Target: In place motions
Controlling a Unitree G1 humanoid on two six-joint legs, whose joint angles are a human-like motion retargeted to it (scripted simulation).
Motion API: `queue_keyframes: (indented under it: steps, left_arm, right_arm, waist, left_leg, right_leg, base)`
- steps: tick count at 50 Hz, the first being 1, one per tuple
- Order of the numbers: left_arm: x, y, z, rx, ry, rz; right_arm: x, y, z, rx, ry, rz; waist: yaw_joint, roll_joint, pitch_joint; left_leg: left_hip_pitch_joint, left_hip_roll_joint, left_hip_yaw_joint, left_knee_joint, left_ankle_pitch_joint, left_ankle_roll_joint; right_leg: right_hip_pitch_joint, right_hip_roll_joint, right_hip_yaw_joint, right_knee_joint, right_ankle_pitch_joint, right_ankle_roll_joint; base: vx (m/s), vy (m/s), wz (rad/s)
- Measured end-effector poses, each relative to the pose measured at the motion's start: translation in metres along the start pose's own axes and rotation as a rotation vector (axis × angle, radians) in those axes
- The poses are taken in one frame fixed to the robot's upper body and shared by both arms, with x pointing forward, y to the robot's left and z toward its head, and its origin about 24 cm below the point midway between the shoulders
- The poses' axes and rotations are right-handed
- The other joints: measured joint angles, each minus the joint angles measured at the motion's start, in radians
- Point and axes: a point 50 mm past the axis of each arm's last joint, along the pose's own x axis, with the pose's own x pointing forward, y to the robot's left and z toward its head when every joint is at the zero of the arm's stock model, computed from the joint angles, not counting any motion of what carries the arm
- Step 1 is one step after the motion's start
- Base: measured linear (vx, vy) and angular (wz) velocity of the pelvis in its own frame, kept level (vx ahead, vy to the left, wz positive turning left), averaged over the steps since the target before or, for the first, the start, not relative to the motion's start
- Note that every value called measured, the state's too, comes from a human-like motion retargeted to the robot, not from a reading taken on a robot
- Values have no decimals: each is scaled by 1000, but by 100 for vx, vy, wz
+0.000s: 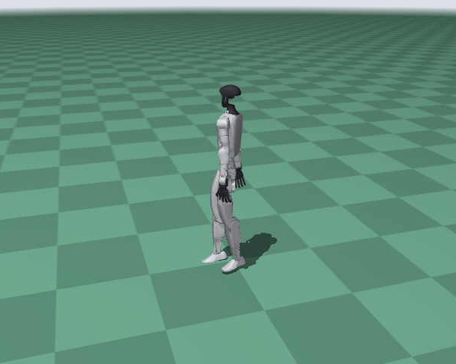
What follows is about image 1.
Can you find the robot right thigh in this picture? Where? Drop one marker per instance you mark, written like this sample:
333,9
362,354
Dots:
213,197

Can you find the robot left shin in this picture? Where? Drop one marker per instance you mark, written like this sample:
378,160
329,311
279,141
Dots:
233,237

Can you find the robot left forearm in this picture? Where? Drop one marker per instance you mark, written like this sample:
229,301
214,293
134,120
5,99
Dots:
223,166

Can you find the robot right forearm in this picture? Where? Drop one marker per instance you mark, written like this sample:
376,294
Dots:
237,160

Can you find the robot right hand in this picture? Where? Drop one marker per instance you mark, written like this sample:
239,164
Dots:
239,176

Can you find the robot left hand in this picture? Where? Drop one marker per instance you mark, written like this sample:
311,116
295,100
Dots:
223,192

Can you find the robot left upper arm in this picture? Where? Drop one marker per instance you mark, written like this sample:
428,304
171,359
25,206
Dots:
223,125

